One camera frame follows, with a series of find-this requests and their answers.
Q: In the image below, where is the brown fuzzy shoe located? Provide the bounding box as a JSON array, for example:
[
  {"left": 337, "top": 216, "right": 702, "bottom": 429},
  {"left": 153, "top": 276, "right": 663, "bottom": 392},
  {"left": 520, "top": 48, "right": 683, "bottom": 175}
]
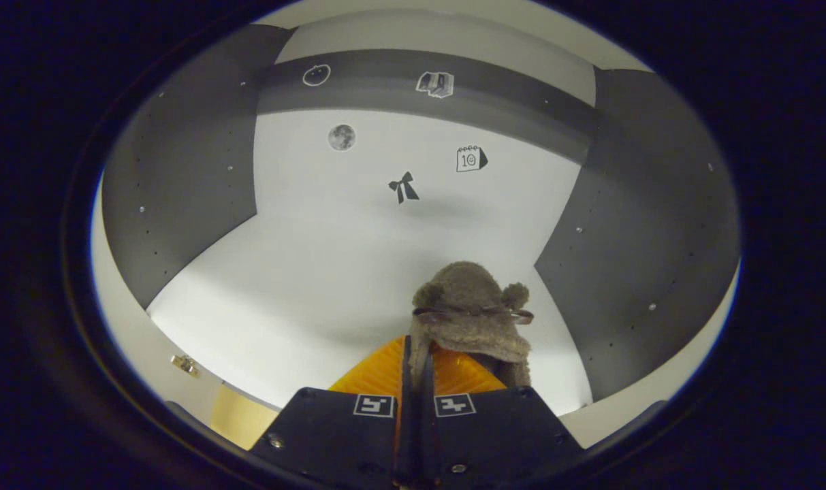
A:
[{"left": 411, "top": 261, "right": 535, "bottom": 392}]

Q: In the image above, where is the white shoe cabinet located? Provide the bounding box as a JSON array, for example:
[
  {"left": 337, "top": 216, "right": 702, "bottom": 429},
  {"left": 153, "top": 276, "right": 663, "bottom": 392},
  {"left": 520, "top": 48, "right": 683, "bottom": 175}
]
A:
[{"left": 99, "top": 0, "right": 740, "bottom": 416}]

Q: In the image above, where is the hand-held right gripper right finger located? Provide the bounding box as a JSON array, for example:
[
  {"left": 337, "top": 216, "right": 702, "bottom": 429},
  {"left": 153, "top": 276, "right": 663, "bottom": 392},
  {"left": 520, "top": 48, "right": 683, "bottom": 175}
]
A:
[{"left": 415, "top": 344, "right": 585, "bottom": 489}]

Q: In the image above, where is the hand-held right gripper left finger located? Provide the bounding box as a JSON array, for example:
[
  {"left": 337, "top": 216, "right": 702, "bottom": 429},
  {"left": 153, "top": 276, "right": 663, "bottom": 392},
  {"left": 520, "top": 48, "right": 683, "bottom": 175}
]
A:
[{"left": 248, "top": 333, "right": 415, "bottom": 489}]

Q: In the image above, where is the white cabinet door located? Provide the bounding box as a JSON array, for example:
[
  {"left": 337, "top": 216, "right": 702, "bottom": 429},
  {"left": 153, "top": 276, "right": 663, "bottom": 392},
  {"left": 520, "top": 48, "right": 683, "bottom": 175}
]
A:
[
  {"left": 562, "top": 262, "right": 742, "bottom": 450},
  {"left": 89, "top": 177, "right": 226, "bottom": 426}
]

